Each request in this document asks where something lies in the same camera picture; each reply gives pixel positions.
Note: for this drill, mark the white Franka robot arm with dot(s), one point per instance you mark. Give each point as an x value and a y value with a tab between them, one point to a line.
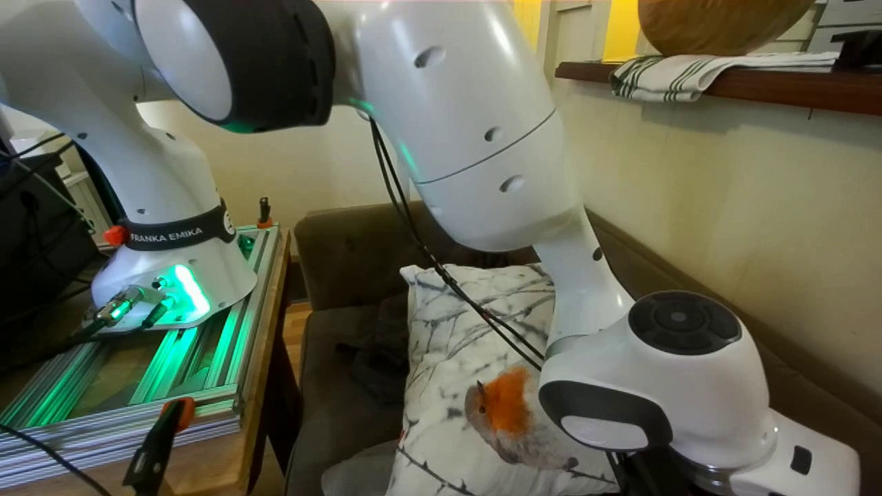
478	119

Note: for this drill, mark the white bird print cushion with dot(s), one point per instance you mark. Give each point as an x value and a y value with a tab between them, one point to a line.
457	333

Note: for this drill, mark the grey-brown tufted sofa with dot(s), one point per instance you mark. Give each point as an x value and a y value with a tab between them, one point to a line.
339	249

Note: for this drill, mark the green striped white towel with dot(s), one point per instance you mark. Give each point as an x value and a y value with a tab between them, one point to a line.
671	78

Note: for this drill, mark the black orange bar clamp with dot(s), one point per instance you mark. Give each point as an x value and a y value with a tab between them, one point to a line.
156	446

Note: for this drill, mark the large wooden bowl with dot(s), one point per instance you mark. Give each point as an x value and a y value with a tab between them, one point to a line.
716	28

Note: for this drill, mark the black equipment bag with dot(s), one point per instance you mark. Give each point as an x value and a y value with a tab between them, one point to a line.
37	239

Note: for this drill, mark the aluminium frame robot table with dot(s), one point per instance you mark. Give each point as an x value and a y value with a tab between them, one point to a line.
118	369

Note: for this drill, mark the brown wooden wall shelf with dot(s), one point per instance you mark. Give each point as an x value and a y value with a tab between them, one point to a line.
807	90

